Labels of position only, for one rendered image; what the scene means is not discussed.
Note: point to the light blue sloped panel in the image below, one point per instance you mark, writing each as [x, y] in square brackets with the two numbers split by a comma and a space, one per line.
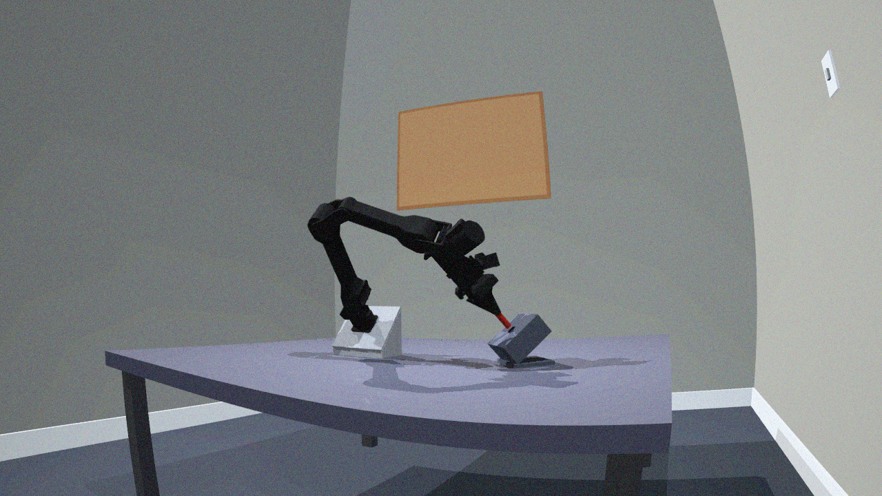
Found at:
[513, 345]

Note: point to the dark red peg with white band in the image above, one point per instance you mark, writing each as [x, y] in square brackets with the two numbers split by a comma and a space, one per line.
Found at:
[503, 320]

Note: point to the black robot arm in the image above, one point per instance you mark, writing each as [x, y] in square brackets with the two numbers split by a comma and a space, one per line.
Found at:
[416, 233]

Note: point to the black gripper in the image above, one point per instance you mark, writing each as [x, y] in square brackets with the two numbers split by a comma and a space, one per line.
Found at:
[477, 288]

